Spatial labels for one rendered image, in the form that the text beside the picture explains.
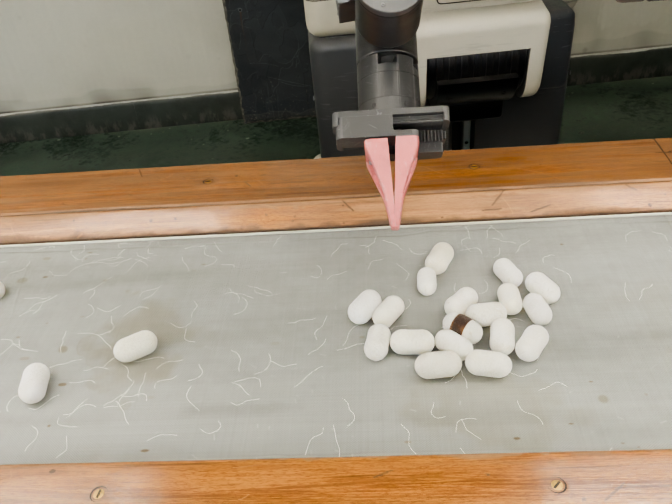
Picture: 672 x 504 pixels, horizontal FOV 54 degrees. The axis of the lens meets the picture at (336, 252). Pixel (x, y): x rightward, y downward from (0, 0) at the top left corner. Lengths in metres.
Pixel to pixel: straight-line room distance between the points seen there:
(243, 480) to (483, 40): 0.81
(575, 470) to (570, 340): 0.15
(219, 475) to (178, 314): 0.21
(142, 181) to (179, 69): 1.88
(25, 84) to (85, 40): 0.31
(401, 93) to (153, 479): 0.37
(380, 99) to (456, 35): 0.50
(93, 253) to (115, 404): 0.23
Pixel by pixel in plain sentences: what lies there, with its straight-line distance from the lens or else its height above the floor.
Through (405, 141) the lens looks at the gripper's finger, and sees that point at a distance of 0.58.
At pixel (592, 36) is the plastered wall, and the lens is 2.83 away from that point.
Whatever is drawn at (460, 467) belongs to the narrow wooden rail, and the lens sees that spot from 0.47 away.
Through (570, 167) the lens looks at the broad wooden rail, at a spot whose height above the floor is 0.76.
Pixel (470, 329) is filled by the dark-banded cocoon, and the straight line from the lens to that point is 0.56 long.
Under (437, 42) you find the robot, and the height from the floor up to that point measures 0.77.
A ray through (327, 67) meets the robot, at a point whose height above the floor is 0.63.
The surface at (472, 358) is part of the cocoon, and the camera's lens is 0.54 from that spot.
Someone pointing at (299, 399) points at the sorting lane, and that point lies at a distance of 0.54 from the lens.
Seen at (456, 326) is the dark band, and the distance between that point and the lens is 0.57.
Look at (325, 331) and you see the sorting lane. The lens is 0.59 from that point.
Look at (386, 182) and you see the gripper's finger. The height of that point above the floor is 0.85.
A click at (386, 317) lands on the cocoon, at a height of 0.76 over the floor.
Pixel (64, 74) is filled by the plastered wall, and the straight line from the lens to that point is 2.79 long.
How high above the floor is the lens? 1.15
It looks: 37 degrees down
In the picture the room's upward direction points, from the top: 6 degrees counter-clockwise
